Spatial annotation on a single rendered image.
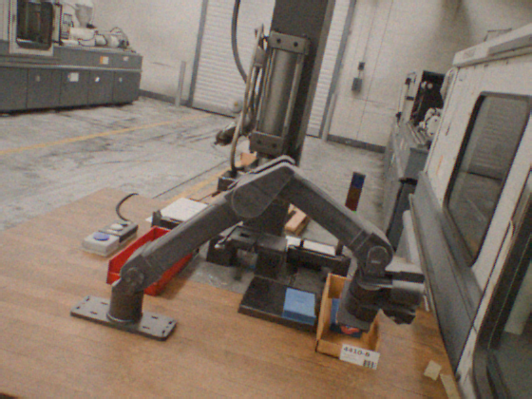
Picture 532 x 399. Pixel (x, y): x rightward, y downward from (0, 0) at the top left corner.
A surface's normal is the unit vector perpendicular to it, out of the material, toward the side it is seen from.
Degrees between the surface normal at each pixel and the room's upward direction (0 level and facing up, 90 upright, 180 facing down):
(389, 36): 90
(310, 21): 90
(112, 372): 0
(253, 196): 90
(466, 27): 90
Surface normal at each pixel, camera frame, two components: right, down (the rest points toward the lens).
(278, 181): -0.05, 0.28
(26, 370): 0.20, -0.94
